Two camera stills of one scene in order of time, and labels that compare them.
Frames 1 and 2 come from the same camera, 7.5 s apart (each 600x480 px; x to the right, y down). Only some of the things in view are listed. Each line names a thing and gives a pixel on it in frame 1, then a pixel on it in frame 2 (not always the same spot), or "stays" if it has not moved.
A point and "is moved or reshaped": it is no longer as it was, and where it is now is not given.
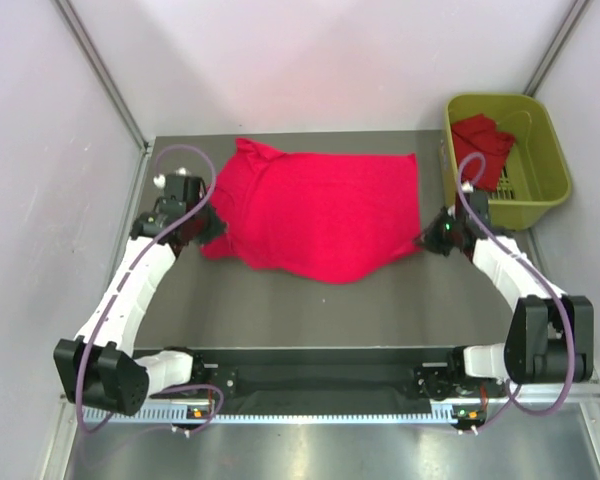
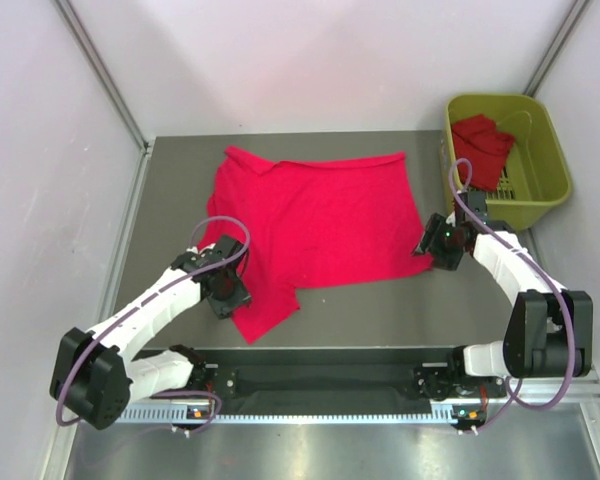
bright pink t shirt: (326, 217) is moved or reshaped
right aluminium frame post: (559, 46) stays
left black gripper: (216, 228) to (240, 297)
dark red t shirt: (480, 134) stays
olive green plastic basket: (533, 180) stays
